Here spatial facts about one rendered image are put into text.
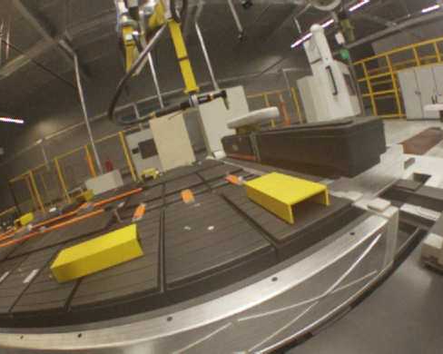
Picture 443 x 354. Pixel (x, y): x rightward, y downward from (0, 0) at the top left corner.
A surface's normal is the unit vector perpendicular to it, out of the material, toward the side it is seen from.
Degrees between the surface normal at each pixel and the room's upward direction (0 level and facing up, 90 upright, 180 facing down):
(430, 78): 90
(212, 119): 90
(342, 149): 90
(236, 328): 90
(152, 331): 0
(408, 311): 0
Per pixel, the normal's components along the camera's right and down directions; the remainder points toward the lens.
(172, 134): 0.26, 0.14
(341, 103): -0.73, 0.34
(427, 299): -0.27, -0.94
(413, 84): -0.93, 0.31
